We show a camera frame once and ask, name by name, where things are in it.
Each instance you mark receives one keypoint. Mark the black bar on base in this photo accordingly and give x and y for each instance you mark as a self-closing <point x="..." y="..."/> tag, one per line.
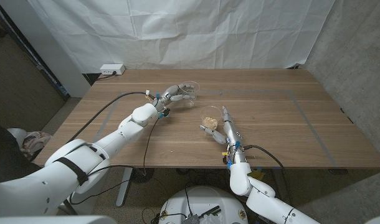
<point x="210" y="211"/>

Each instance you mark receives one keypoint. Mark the person's dark trouser leg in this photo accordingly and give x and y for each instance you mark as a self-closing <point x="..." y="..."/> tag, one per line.
<point x="6" y="155"/>

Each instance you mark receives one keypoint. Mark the white square pillar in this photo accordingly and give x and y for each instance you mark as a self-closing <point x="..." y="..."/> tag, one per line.
<point x="53" y="56"/>

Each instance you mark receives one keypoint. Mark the white table leg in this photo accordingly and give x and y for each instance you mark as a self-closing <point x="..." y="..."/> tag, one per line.
<point x="124" y="186"/>

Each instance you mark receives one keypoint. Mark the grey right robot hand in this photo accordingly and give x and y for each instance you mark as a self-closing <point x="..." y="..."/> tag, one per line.
<point x="233" y="133"/>

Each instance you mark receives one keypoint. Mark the white creased backdrop sheet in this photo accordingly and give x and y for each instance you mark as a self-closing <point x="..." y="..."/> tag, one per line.
<point x="177" y="31"/>

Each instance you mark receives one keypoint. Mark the yellow container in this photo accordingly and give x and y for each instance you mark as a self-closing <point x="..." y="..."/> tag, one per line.
<point x="258" y="175"/>

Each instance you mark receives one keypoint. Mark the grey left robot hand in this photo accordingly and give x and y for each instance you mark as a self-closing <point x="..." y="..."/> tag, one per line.
<point x="169" y="96"/>

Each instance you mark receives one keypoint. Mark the white power strip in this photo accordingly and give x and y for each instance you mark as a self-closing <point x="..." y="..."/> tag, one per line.
<point x="112" y="69"/>

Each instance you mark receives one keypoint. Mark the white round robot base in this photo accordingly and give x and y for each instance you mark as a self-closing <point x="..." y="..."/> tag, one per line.
<point x="202" y="199"/>

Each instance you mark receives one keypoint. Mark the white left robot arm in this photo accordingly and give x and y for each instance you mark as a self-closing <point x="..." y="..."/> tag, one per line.
<point x="121" y="137"/>

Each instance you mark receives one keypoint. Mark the patterned cloth bag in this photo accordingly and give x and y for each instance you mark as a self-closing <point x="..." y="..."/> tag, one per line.
<point x="35" y="141"/>

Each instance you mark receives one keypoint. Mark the black round floor object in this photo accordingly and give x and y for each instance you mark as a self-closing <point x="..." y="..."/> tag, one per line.
<point x="143" y="175"/>

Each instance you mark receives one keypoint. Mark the brown sugar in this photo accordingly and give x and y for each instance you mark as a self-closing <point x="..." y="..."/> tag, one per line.
<point x="211" y="122"/>

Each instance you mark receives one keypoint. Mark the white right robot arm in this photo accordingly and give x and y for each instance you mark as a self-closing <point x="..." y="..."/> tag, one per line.
<point x="261" y="199"/>

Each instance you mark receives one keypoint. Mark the grey mesh box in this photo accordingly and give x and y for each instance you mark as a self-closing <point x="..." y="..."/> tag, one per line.
<point x="191" y="219"/>

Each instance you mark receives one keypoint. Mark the white robot torso edge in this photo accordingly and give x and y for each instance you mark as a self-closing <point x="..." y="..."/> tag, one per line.
<point x="53" y="220"/>

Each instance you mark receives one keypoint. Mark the white round bucket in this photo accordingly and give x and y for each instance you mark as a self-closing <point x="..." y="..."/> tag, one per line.
<point x="17" y="135"/>

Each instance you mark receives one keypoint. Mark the clear plastic cup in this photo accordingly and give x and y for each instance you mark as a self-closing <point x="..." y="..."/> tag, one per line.
<point x="205" y="112"/>
<point x="191" y="90"/>

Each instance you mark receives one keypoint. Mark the grey table leg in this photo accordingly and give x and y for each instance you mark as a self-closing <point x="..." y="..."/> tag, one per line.
<point x="283" y="189"/>

